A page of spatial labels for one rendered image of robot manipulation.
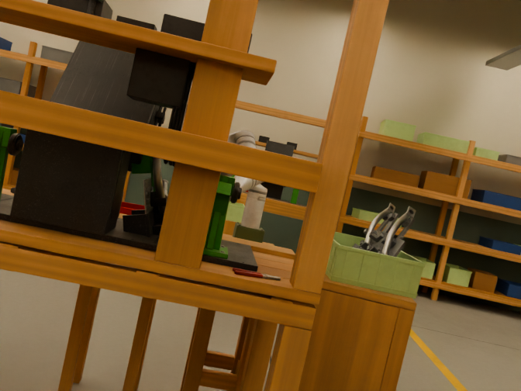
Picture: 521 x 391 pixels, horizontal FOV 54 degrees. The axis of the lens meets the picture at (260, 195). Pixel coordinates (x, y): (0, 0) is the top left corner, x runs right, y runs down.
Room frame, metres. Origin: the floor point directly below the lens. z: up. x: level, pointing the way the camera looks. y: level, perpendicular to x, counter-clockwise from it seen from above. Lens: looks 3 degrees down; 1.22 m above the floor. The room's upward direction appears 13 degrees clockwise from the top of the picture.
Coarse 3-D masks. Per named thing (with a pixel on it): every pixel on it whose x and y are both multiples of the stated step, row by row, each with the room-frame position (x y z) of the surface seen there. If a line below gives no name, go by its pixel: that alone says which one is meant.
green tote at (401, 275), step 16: (336, 240) 2.93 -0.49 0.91; (352, 240) 2.94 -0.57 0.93; (336, 256) 2.33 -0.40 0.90; (352, 256) 2.33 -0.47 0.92; (368, 256) 2.34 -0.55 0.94; (384, 256) 2.34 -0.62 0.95; (400, 256) 2.67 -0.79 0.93; (336, 272) 2.33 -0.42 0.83; (352, 272) 2.33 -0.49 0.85; (368, 272) 2.34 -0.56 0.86; (384, 272) 2.34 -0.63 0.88; (400, 272) 2.34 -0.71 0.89; (416, 272) 2.35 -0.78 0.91; (368, 288) 2.34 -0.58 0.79; (384, 288) 2.34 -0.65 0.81; (400, 288) 2.34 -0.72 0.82; (416, 288) 2.35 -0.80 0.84
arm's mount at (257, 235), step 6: (234, 228) 2.54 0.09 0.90; (240, 228) 2.43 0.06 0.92; (246, 228) 2.43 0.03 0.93; (252, 228) 2.44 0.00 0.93; (234, 234) 2.46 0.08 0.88; (240, 234) 2.43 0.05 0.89; (246, 234) 2.43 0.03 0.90; (252, 234) 2.43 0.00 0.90; (258, 234) 2.44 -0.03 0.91; (252, 240) 2.43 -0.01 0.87; (258, 240) 2.44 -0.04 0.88
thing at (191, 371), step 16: (208, 320) 2.32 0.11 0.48; (192, 336) 2.56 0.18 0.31; (208, 336) 2.33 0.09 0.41; (240, 336) 2.58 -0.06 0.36; (192, 352) 2.32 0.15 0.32; (208, 352) 2.59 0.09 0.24; (240, 352) 2.59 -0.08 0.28; (192, 368) 2.32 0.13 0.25; (224, 368) 2.59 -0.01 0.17; (240, 368) 2.35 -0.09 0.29; (192, 384) 2.32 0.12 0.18; (208, 384) 2.35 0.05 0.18; (224, 384) 2.35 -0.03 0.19
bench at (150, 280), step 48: (0, 240) 1.49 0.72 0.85; (48, 240) 1.50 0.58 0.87; (96, 240) 1.62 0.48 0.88; (144, 288) 1.53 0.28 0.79; (192, 288) 1.54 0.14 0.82; (240, 288) 1.55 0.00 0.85; (288, 288) 1.57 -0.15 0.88; (288, 336) 1.57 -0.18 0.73; (240, 384) 2.24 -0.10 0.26; (288, 384) 1.58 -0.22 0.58
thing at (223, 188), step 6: (222, 186) 1.69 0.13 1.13; (228, 186) 1.70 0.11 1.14; (216, 192) 1.67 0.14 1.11; (222, 192) 1.67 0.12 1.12; (228, 192) 1.68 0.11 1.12; (216, 198) 1.69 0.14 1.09; (222, 198) 1.68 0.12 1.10; (228, 198) 1.68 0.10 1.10; (216, 204) 1.71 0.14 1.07; (222, 204) 1.71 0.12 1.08; (216, 210) 1.73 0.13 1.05; (222, 210) 1.73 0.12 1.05
